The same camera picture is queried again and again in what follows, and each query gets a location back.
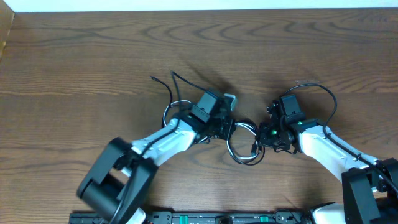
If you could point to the brown wooden side panel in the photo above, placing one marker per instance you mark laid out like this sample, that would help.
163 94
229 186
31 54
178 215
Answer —
6 19

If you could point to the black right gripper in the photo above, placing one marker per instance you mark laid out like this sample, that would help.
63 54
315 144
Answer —
263 138

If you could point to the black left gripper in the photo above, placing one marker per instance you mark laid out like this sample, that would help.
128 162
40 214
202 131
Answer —
227 124

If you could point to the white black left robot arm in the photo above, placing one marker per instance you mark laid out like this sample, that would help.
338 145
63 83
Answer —
116 185

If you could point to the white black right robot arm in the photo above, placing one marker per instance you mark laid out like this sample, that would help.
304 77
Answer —
369 184

